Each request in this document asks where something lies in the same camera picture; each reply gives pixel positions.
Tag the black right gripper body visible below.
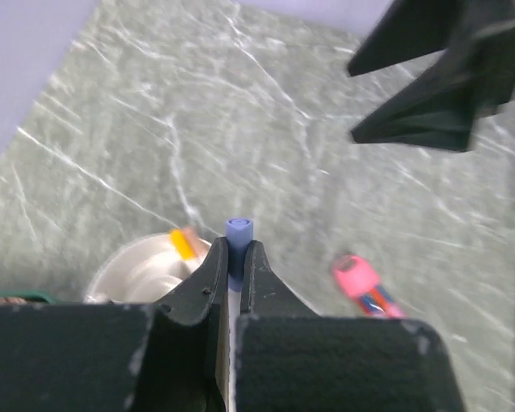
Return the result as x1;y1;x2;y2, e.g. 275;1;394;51
446;1;515;116

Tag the white pen light blue cap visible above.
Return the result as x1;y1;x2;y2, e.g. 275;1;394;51
225;218;253;411

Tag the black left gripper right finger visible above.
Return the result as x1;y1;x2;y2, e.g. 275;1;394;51
234;241;465;411

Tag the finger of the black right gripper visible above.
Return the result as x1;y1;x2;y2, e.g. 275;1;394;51
351;85;515;153
347;0;463;76

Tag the green divided organizer tray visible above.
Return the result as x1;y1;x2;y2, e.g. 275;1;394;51
0;290;55;305

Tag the pink capped pencil tube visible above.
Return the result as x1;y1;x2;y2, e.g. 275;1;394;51
332;254;405;318

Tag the white pen yellow cap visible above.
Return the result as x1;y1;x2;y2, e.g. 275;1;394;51
168;229;198;261

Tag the white round pen holder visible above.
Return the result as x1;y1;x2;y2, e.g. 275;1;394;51
83;233;208;304

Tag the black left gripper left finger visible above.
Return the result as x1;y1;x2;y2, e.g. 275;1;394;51
0;238;228;411

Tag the white pen brown cap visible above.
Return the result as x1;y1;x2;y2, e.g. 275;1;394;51
182;227;208;257

